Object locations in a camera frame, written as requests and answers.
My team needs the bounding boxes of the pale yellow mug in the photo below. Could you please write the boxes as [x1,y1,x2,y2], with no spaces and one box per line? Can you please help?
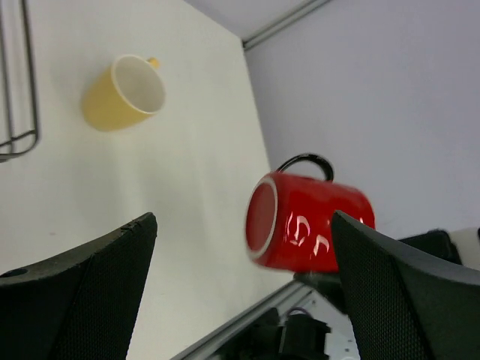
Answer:
[81,55,166,132]

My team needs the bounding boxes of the aluminium frame rail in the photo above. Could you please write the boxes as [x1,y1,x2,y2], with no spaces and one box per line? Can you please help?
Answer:
[242,0,332,52]

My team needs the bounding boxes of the grey wire dish rack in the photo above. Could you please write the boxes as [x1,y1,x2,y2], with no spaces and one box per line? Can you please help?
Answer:
[1,1,41,163]

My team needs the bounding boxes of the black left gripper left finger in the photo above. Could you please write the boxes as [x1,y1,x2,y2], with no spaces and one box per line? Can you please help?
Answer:
[1,212,158,359]

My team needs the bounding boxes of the red mug black handle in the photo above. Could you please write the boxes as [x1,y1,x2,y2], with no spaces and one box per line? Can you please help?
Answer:
[245,153,375,273]

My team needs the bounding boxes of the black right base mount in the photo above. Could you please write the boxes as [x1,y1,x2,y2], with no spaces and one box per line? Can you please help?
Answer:
[211,308,331,360]

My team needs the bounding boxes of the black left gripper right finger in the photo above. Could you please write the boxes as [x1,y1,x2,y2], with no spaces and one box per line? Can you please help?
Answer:
[331,211,479,359]

